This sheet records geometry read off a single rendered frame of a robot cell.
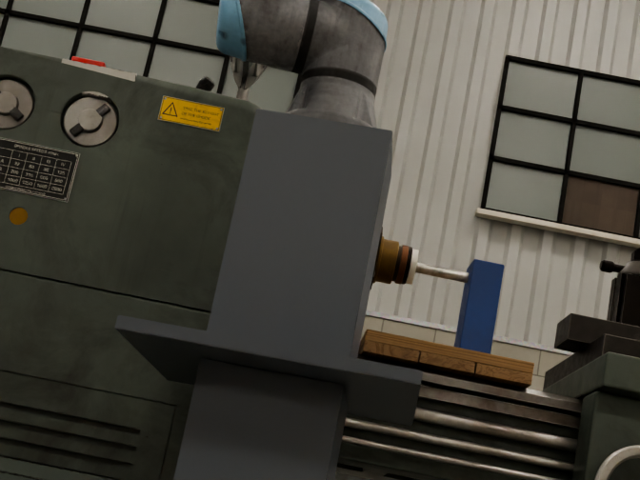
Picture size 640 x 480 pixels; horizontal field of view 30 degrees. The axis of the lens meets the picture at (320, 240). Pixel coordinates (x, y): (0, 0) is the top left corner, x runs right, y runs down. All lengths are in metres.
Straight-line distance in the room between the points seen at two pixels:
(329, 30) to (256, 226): 0.33
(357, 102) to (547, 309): 7.57
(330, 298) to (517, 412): 0.61
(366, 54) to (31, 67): 0.65
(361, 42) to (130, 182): 0.51
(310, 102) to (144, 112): 0.44
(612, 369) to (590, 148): 7.69
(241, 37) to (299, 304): 0.43
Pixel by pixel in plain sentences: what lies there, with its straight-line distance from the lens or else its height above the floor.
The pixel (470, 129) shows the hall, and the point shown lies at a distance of 9.56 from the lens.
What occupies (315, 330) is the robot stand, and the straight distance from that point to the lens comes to 1.63.
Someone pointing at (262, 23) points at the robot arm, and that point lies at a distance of 1.81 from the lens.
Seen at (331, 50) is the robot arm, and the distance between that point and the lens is 1.81.
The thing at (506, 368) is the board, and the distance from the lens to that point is 2.12.
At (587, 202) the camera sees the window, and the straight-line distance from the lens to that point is 9.53.
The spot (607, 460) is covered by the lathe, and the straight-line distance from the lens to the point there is 2.03.
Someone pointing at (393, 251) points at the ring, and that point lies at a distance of 2.28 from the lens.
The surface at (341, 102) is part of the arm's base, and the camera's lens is 1.76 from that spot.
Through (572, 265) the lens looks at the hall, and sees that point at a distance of 9.38.
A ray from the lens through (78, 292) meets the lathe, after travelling 2.04.
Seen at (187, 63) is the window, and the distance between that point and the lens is 9.67.
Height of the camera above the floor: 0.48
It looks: 15 degrees up
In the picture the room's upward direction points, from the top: 11 degrees clockwise
